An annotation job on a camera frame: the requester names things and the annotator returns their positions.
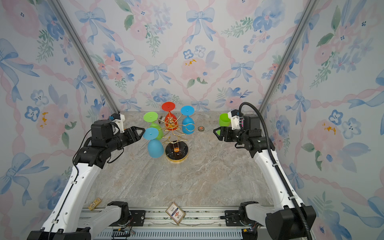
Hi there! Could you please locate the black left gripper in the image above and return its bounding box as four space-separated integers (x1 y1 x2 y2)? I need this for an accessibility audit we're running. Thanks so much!
107 126 145 154

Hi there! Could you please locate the lime green wine glass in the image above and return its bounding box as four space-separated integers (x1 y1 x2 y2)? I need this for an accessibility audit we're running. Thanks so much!
143 112 164 141
219 113 231 127

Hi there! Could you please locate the lime green back wine glass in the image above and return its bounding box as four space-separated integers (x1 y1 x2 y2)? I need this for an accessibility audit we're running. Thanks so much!
143 112 164 141

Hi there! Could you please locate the light blue front wine glass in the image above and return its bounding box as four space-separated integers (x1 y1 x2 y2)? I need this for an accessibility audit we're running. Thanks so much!
143 128 164 159

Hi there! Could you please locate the gold wire glass rack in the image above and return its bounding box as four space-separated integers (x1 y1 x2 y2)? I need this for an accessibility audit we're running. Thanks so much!
159 117 189 164

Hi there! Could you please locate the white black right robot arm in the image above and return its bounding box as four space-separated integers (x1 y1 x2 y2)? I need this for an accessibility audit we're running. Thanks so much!
213 111 316 240

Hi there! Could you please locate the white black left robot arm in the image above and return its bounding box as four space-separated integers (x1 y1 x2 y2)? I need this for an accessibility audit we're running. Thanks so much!
28 114 146 240

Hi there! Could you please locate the blue back wine glass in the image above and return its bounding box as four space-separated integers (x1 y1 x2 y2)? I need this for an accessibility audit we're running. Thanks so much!
181 106 195 135

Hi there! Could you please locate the red wine glass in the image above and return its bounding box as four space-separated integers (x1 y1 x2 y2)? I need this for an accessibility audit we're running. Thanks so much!
162 102 178 130

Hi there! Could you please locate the yellow label tag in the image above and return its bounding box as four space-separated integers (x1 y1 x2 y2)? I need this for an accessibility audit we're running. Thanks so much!
88 198 102 211

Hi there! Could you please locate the diamond printed card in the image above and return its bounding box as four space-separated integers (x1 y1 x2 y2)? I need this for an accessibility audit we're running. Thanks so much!
166 202 186 225

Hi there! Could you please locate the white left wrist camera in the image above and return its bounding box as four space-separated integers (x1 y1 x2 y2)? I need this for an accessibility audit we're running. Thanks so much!
108 114 125 133

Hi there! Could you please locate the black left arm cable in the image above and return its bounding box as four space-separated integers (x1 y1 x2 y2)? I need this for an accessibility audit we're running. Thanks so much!
47 128 125 240

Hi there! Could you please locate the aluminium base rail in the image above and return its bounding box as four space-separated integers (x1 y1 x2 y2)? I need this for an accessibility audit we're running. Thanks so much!
74 205 301 240

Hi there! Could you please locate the black corrugated cable conduit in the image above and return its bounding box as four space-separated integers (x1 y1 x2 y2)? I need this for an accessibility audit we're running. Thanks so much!
238 101 314 240

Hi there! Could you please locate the left corner aluminium post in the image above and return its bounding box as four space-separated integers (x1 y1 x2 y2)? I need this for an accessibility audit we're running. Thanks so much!
48 0 120 114

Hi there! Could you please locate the corner aluminium post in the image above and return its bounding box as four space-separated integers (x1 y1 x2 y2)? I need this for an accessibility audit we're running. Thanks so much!
260 0 318 114
48 0 120 114

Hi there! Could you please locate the right corner aluminium post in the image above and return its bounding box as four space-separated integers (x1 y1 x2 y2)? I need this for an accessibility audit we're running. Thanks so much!
260 0 318 114

